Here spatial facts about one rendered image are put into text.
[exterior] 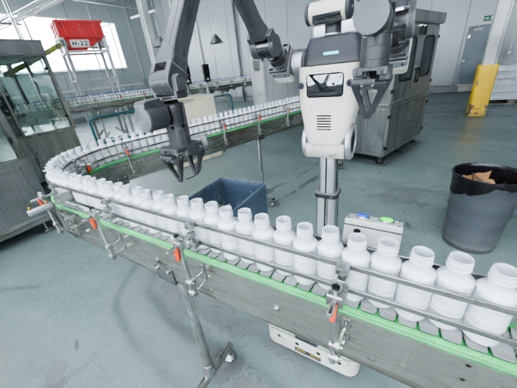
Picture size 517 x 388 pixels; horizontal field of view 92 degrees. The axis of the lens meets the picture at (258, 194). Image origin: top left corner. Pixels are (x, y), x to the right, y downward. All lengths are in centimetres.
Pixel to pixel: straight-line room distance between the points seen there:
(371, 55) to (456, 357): 61
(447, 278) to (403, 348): 19
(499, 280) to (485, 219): 194
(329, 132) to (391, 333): 75
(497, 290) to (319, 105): 80
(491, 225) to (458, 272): 199
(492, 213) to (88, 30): 741
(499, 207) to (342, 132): 163
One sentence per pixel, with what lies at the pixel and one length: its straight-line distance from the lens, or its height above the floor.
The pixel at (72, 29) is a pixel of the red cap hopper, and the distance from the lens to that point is 735.
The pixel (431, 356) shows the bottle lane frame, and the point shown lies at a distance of 70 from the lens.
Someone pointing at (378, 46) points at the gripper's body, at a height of 152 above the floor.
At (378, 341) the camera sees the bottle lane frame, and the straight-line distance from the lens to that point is 71.
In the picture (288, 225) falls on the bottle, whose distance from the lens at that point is 63.
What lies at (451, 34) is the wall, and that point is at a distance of 1250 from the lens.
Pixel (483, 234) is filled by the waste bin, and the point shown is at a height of 21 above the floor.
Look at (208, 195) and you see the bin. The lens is 146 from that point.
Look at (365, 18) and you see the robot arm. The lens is 54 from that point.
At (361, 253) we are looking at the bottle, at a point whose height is 114.
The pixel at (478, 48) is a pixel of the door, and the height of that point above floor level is 139.
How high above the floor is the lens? 151
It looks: 26 degrees down
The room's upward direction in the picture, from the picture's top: 6 degrees counter-clockwise
